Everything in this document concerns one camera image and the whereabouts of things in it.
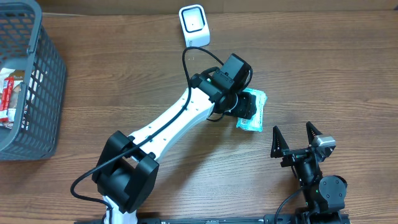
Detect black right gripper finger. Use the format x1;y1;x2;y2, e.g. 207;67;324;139
271;126;289;158
306;121;322;144

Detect mint green wipes pack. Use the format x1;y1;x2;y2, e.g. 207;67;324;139
236;88;267;132

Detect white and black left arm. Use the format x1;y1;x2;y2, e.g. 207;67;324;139
92;54;257;223

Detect white barcode scanner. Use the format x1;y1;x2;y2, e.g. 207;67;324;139
178;4;210;47

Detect brown snack packets in basket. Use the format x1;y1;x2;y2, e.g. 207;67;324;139
0;67;44;130

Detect grey plastic mesh basket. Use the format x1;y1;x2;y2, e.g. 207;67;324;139
1;0;67;161

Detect red snack packet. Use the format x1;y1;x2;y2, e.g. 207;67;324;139
1;77;14;122

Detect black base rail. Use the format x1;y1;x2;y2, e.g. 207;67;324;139
74;214;351;224

